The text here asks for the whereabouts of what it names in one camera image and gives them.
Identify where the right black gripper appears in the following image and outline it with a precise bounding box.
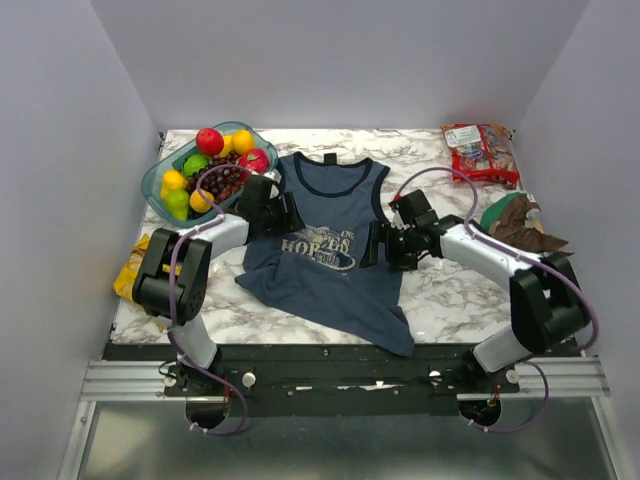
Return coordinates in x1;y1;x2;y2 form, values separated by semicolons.
358;219;418;273

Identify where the blue printed tank top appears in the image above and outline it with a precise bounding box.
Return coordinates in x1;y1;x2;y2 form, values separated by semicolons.
235;152;415;357

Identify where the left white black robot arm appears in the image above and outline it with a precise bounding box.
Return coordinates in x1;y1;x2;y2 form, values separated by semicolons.
132;175;305;395

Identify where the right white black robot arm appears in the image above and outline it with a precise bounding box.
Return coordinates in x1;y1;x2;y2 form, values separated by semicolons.
360;190;593;392

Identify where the red apple right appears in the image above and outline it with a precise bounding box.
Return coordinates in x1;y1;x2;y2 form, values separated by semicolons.
239;148;270;174

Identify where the red apple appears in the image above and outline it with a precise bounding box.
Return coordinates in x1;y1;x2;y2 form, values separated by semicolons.
195;127;225;156
239;148;270;174

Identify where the dark purple grape bunch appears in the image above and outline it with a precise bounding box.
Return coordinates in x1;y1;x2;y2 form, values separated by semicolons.
186;153;248;202

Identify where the orange fruit top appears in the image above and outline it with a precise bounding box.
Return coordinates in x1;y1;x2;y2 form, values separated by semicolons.
231;129;255;155

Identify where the orange fruit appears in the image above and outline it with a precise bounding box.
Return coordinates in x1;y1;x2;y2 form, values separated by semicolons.
231;129;255;155
189;189;215;214

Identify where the orange fruit front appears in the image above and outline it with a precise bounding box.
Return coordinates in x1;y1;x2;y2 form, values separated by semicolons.
189;189;215;214

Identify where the teal plastic fruit container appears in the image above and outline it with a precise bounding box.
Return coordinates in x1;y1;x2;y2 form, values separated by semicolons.
141;121;278;229

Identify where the red apple top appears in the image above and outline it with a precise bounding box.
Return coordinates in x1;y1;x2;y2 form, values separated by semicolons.
195;127;225;156

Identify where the green fruit middle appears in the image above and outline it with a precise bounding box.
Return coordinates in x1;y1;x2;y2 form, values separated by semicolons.
182;154;209;178

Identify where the green pear front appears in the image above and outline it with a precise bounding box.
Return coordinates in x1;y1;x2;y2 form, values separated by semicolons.
164;189;190;221

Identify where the yellow lemon left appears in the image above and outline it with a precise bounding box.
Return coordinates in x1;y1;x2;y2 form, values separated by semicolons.
160;169;188;197

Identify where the red candy bag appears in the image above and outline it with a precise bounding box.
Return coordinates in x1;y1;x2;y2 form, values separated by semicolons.
441;124;520;189

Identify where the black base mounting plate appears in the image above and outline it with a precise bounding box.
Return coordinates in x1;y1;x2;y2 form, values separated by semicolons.
102;342;586;419

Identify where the yellow Lays chips bag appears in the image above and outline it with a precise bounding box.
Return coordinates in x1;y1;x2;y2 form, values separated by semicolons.
112;234;151;303

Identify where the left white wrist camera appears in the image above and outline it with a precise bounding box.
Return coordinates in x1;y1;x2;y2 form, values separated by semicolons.
262;169;282;186

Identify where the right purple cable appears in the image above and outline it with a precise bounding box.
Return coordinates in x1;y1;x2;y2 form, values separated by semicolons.
392;166;601;434

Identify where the aluminium rail frame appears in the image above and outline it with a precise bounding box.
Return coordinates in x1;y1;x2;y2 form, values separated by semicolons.
59;356;634;479

